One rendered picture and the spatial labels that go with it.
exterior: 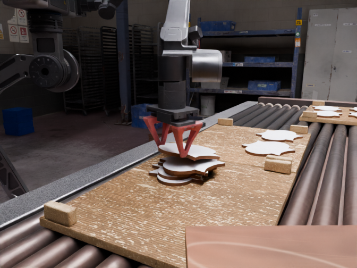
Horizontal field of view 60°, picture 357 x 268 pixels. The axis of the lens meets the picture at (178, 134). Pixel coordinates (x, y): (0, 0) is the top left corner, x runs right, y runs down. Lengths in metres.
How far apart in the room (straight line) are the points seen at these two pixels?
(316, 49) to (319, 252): 5.14
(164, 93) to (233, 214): 0.26
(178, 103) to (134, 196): 0.20
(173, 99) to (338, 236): 0.40
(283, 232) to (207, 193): 0.32
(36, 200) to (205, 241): 0.47
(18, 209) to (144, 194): 0.24
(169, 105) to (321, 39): 4.86
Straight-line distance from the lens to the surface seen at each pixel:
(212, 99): 5.65
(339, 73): 5.42
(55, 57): 1.43
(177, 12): 0.80
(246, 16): 6.05
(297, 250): 0.28
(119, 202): 0.58
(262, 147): 0.90
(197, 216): 0.53
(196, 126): 0.61
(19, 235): 0.59
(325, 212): 0.63
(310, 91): 5.41
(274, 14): 5.99
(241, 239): 0.29
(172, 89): 0.61
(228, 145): 0.93
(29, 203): 0.68
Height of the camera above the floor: 1.19
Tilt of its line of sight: 14 degrees down
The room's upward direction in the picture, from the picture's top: straight up
